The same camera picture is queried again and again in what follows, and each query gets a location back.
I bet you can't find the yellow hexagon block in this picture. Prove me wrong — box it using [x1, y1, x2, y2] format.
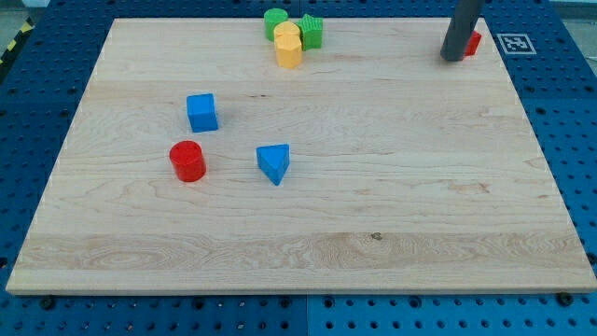
[274, 35, 302, 68]

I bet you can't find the black yellow hazard tape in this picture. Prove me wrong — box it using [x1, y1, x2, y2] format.
[1, 17, 35, 67]

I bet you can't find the red cylinder block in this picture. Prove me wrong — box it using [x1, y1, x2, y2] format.
[169, 140, 207, 182]

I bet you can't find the green cylinder block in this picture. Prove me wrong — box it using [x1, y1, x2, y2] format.
[263, 7, 288, 41]

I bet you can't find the green star block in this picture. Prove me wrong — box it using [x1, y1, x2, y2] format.
[297, 14, 324, 50]

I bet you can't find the white fiducial marker tag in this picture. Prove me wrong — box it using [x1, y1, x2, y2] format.
[496, 33, 536, 55]

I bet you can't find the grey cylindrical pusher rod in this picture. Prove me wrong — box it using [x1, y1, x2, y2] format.
[440, 0, 485, 62]

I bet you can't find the blue triangle block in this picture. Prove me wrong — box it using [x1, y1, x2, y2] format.
[256, 144, 290, 186]

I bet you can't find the blue cube block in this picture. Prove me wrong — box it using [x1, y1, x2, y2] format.
[187, 93, 218, 133]

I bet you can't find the yellow cylinder block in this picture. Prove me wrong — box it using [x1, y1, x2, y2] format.
[273, 21, 300, 39]

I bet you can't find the red block behind rod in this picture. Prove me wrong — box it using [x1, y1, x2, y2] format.
[465, 31, 482, 57]

